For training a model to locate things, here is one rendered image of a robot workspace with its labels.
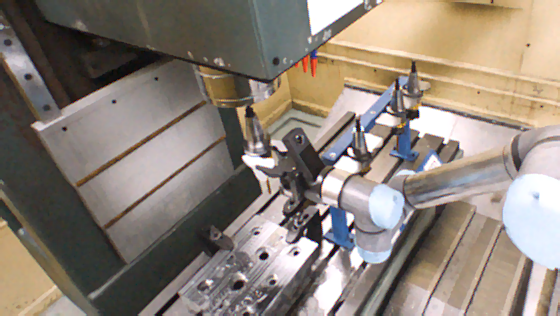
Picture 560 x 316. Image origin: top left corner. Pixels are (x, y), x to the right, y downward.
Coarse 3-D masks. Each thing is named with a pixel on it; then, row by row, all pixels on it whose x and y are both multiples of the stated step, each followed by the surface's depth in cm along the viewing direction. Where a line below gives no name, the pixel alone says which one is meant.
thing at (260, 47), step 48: (48, 0) 81; (96, 0) 71; (144, 0) 64; (192, 0) 57; (240, 0) 52; (288, 0) 57; (144, 48) 72; (192, 48) 63; (240, 48) 57; (288, 48) 60
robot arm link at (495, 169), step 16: (544, 128) 65; (512, 144) 69; (528, 144) 65; (464, 160) 78; (480, 160) 74; (496, 160) 71; (512, 160) 68; (400, 176) 94; (416, 176) 87; (432, 176) 83; (448, 176) 79; (464, 176) 76; (480, 176) 74; (496, 176) 71; (512, 176) 69; (400, 192) 89; (416, 192) 86; (432, 192) 82; (448, 192) 80; (464, 192) 78; (480, 192) 76; (416, 208) 89
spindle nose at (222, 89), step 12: (204, 72) 73; (216, 72) 72; (204, 84) 76; (216, 84) 74; (228, 84) 74; (240, 84) 74; (252, 84) 75; (264, 84) 77; (276, 84) 80; (204, 96) 79; (216, 96) 76; (228, 96) 75; (240, 96) 75; (252, 96) 76; (264, 96) 78
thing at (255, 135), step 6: (246, 120) 87; (252, 120) 86; (258, 120) 88; (246, 126) 87; (252, 126) 87; (258, 126) 88; (246, 132) 88; (252, 132) 88; (258, 132) 88; (264, 132) 90; (246, 138) 90; (252, 138) 88; (258, 138) 89; (264, 138) 90; (252, 144) 89; (258, 144) 89
